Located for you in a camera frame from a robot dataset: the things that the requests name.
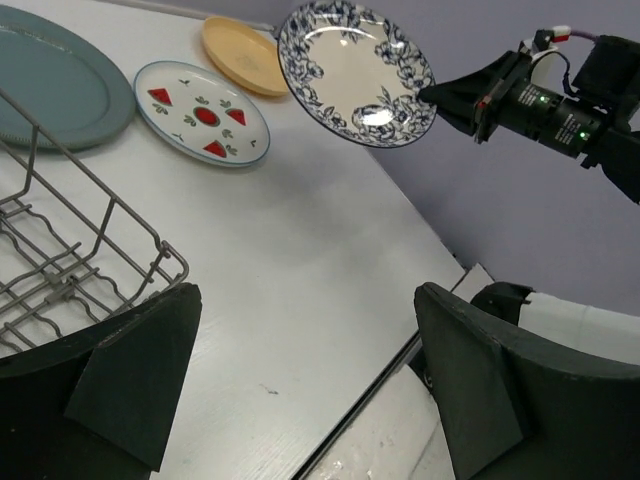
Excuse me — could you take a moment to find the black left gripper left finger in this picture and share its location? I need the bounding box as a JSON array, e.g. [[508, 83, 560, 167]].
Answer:
[[1, 283, 202, 479]]

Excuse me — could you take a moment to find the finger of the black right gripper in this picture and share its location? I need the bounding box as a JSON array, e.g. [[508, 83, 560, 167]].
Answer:
[[417, 52, 515, 108], [437, 99, 478, 136]]

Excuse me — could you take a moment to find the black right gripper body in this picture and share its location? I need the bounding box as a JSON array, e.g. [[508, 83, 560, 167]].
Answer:
[[474, 49, 607, 158]]

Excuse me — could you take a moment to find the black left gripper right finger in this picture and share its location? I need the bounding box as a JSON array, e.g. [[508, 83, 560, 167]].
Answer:
[[414, 282, 639, 479]]

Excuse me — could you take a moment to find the blue floral plate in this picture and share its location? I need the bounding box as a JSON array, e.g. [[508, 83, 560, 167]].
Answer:
[[277, 1, 436, 148]]

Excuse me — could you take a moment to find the white watermelon pattern plate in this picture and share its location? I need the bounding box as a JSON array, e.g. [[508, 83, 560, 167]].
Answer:
[[132, 60, 271, 168]]

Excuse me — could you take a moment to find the teal blue plate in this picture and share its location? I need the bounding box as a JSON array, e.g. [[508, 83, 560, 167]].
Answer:
[[1, 5, 136, 150]]

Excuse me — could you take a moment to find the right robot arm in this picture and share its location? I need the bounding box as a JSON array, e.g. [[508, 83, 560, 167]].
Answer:
[[417, 26, 639, 364]]

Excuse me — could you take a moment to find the yellow plate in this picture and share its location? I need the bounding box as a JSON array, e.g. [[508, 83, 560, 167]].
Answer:
[[201, 16, 289, 97]]

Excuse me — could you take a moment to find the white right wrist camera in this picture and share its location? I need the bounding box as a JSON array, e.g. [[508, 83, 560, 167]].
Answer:
[[519, 25, 575, 96]]

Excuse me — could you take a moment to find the grey wire dish rack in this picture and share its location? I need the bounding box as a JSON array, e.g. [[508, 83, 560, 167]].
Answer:
[[1, 93, 189, 358]]

